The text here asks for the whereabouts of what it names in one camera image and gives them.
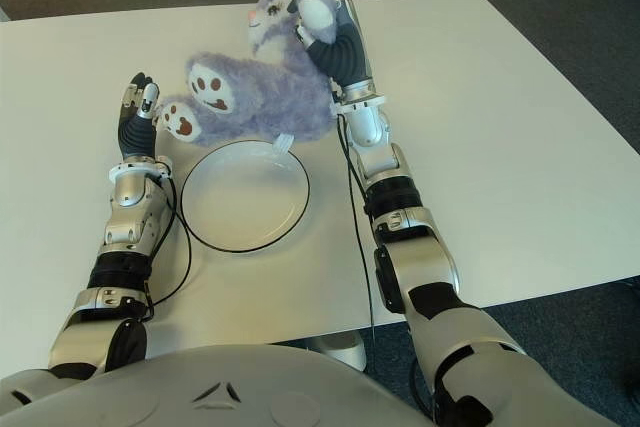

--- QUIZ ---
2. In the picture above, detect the white plate black rim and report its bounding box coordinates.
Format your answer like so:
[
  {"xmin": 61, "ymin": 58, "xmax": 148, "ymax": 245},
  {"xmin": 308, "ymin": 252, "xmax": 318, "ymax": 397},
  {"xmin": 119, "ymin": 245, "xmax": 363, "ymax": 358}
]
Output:
[{"xmin": 180, "ymin": 140, "xmax": 312, "ymax": 254}]

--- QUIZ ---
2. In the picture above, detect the grey robot torso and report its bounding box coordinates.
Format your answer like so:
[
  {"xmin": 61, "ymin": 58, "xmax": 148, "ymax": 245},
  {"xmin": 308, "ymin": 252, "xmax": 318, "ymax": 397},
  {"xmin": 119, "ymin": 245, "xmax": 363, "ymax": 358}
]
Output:
[{"xmin": 0, "ymin": 344, "xmax": 616, "ymax": 427}]

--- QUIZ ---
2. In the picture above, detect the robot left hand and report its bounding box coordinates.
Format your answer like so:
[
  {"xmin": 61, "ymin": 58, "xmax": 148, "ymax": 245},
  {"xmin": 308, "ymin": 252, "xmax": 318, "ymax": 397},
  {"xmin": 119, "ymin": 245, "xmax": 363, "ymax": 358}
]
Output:
[{"xmin": 116, "ymin": 71, "xmax": 162, "ymax": 159}]

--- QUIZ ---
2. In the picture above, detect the grey table base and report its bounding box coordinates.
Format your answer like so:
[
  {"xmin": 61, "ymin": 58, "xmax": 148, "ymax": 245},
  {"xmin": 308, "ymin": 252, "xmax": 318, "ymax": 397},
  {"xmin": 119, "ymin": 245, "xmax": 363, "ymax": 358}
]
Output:
[{"xmin": 299, "ymin": 331, "xmax": 369, "ymax": 373}]

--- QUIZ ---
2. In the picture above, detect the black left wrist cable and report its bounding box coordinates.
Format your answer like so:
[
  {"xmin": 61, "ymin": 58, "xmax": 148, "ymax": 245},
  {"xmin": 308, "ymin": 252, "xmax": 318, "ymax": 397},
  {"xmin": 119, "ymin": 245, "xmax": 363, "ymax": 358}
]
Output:
[{"xmin": 143, "ymin": 172, "xmax": 194, "ymax": 322}]

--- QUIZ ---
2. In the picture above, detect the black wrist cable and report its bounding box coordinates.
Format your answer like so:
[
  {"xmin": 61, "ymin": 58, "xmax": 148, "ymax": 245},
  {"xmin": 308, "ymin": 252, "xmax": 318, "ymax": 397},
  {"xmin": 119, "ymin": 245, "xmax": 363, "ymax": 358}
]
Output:
[
  {"xmin": 335, "ymin": 114, "xmax": 382, "ymax": 348},
  {"xmin": 143, "ymin": 172, "xmax": 194, "ymax": 322}
]

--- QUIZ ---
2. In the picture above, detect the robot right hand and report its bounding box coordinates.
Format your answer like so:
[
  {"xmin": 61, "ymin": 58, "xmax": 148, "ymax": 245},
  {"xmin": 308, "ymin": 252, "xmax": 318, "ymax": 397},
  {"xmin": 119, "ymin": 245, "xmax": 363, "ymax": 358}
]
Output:
[{"xmin": 288, "ymin": 0, "xmax": 377, "ymax": 92}]

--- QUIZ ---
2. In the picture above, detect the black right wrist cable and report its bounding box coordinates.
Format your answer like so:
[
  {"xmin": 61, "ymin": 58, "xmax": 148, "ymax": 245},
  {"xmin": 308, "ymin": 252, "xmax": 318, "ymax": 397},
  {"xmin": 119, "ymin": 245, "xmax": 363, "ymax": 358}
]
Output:
[{"xmin": 335, "ymin": 114, "xmax": 382, "ymax": 348}]

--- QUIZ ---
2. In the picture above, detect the purple plush bunny doll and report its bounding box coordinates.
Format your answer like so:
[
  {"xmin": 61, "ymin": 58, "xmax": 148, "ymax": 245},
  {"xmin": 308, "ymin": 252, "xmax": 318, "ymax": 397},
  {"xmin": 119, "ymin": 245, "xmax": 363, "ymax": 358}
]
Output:
[{"xmin": 154, "ymin": 0, "xmax": 343, "ymax": 154}]

